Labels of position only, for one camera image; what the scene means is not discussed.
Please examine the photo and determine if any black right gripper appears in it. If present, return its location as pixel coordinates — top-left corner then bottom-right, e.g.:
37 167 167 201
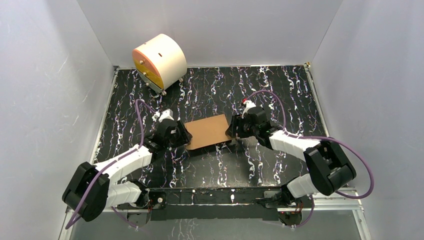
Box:
224 114 259 139

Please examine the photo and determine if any brown cardboard box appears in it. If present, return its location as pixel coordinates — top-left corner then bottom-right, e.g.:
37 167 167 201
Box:
184 114 233 151

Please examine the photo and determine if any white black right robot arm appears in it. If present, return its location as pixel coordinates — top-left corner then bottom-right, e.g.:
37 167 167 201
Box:
225 106 357 207

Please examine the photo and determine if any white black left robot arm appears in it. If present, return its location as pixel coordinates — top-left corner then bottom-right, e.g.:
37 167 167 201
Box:
62 119 193 227

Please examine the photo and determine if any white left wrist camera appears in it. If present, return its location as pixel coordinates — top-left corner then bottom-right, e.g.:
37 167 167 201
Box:
152 108 174 123

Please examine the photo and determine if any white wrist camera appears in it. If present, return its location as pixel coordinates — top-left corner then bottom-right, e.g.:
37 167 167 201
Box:
241 98 256 119
152 108 174 123

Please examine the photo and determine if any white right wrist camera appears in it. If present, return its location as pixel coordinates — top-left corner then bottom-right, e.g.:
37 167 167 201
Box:
241 98 256 119

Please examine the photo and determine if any left aluminium table edge rail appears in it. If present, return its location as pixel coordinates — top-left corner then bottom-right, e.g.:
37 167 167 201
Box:
88 65 120 164

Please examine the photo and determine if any aluminium table edge rail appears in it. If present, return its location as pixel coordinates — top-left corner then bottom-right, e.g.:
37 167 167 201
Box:
303 62 330 137
88 65 120 164

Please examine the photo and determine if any aluminium front frame rail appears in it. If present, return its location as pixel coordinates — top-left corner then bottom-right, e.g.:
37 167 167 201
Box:
59 187 371 240

